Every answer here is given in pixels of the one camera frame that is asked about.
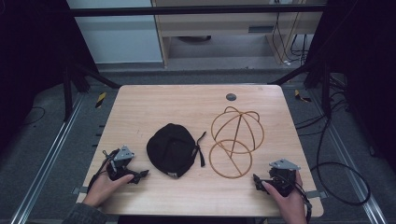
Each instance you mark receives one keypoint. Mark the person's left hand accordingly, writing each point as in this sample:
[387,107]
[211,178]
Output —
[101,188]

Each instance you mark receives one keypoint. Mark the dark curtain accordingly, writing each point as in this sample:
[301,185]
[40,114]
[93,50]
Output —
[28,62]
[367,62]

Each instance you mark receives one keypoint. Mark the black metal stand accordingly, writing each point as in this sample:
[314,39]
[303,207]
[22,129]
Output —
[326,90]
[67,96]

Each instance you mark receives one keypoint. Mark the black cap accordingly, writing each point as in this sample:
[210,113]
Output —
[170,149]

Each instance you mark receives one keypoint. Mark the yellow black floor tape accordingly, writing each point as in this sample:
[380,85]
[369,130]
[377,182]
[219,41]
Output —
[100,100]
[300,97]

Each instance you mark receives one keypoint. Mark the person's right hand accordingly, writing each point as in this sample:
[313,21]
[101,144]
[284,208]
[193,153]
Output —
[291,207]

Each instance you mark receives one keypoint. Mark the white cabinet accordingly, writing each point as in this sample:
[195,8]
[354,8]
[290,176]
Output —
[118,40]

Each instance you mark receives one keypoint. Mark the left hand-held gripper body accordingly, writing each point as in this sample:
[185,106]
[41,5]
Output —
[124,154]

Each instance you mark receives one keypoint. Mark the grey table bracket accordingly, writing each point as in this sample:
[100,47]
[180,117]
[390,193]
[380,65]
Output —
[317,194]
[79,190]

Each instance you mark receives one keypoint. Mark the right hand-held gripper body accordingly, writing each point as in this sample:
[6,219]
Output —
[281,175]

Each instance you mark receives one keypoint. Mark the grey round table grommet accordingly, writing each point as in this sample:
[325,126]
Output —
[231,97]

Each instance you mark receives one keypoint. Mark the black horizontal frame bar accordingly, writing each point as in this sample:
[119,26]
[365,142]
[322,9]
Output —
[186,11]

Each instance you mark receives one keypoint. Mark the metal floor rail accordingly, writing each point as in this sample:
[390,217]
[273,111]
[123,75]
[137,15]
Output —
[46,158]
[348,155]

